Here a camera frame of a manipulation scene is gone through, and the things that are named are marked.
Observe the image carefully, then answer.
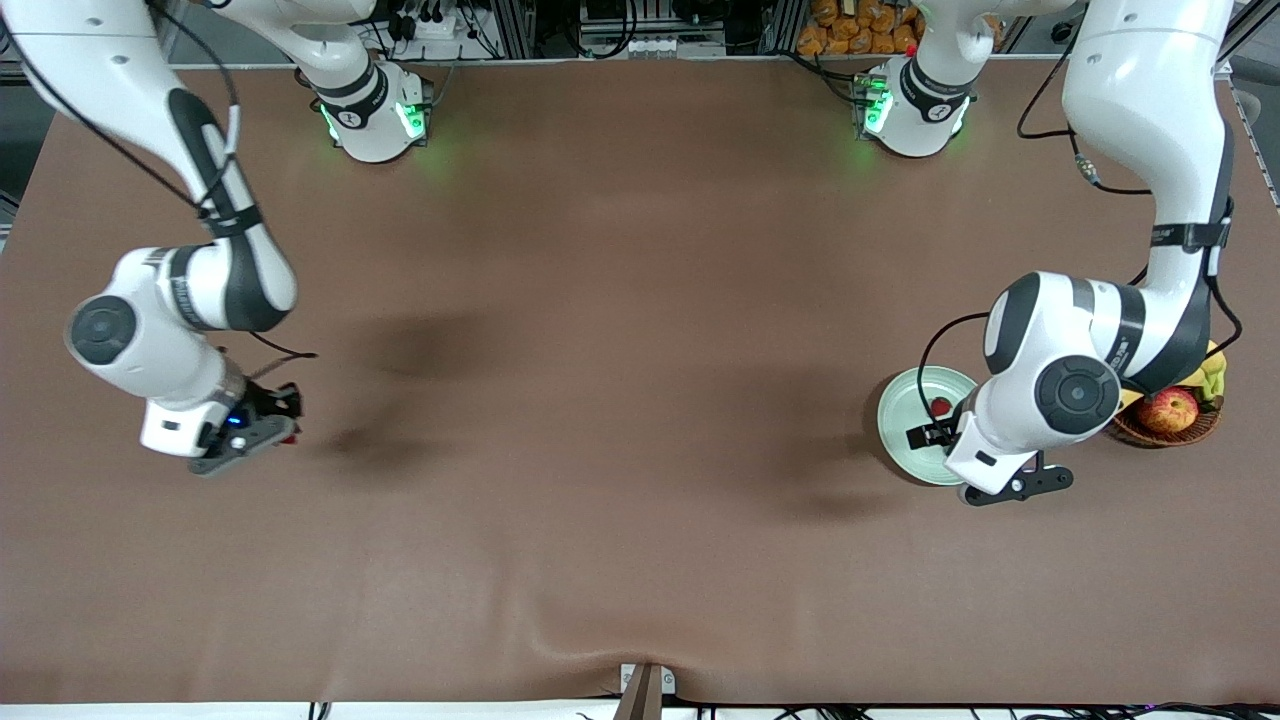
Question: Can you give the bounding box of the brown wicker basket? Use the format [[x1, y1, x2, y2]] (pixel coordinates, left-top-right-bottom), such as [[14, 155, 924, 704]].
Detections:
[[1108, 395, 1223, 448]]

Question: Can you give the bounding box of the metal bracket with brown post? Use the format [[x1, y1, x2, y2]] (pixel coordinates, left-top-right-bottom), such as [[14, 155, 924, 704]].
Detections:
[[612, 662, 677, 720]]

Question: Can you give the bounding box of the orange snack bag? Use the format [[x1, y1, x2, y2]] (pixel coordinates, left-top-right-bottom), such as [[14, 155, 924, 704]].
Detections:
[[797, 0, 923, 56]]

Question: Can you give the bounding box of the red apple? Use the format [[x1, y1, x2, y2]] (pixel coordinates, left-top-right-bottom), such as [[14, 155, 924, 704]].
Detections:
[[1135, 387, 1199, 434]]

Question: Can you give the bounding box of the white power strip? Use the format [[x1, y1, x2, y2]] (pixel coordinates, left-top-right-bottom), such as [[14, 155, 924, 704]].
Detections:
[[385, 8, 471, 43]]

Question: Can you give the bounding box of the aluminium frame post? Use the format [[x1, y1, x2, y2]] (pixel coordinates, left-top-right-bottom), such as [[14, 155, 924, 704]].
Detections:
[[765, 0, 806, 56], [497, 0, 538, 59]]

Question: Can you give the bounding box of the brown tablecloth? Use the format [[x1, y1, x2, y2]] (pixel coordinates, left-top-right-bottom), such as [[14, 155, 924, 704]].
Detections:
[[0, 55, 1280, 706]]

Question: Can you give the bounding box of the white terminal strip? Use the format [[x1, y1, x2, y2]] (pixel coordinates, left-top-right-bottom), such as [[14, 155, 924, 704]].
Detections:
[[625, 38, 726, 59]]

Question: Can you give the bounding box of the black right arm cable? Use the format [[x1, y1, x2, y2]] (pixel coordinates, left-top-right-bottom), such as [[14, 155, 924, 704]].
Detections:
[[0, 0, 319, 381]]

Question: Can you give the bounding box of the light green round plate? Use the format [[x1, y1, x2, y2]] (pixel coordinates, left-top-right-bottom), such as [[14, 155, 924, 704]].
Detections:
[[877, 365, 986, 488]]

